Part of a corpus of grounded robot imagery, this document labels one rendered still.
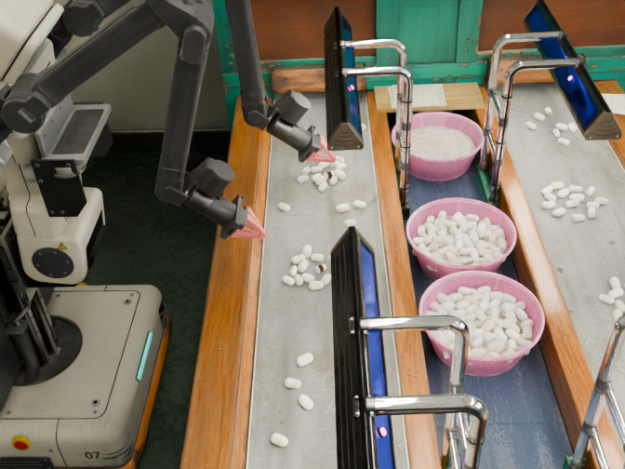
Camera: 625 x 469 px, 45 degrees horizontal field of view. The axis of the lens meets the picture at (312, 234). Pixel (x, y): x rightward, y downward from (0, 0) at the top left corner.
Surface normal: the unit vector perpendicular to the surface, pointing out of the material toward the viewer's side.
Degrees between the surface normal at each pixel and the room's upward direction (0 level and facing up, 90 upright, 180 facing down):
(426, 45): 90
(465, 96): 0
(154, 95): 90
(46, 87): 85
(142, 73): 90
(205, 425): 0
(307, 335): 0
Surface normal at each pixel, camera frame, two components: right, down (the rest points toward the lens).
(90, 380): -0.04, -0.77
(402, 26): 0.00, 0.64
